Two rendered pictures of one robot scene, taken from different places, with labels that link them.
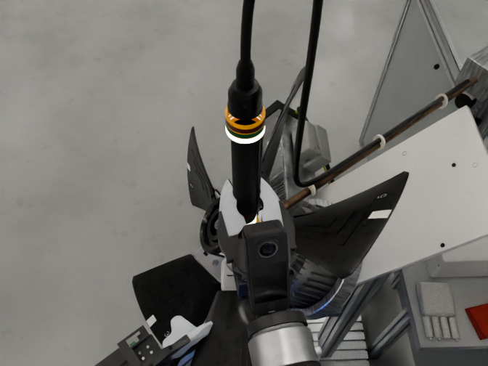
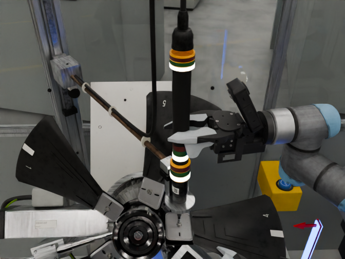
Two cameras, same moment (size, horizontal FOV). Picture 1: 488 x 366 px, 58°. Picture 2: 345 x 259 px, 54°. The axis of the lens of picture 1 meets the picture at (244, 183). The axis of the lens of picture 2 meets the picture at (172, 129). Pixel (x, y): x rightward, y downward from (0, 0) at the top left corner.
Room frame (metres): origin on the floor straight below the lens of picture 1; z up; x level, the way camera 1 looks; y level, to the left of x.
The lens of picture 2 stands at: (0.34, 0.53, 1.86)
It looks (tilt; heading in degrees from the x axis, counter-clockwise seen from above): 35 degrees down; 270
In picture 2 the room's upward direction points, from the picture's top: straight up
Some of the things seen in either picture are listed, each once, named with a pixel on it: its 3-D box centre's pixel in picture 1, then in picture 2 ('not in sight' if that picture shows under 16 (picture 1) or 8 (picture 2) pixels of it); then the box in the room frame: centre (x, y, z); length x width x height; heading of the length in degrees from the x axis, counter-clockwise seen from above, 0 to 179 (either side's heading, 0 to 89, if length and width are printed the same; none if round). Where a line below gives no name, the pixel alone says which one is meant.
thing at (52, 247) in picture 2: not in sight; (47, 254); (0.67, 0.00, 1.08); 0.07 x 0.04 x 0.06; 12
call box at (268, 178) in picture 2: not in sight; (278, 186); (-0.02, -0.31, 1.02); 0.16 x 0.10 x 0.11; 92
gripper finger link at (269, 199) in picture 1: (267, 209); (186, 130); (0.31, -0.03, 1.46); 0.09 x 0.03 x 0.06; 3
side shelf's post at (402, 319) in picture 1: (399, 325); not in sight; (0.46, -0.55, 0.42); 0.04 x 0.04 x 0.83; 2
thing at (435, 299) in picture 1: (437, 311); not in sight; (0.36, -0.49, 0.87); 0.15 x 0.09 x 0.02; 178
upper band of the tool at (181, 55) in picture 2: (245, 121); (181, 59); (0.33, 0.00, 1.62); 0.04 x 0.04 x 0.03
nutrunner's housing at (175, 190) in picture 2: (245, 194); (180, 130); (0.33, 0.00, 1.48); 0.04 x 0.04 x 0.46
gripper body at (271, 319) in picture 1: (266, 285); (238, 133); (0.21, -0.03, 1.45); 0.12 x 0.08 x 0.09; 12
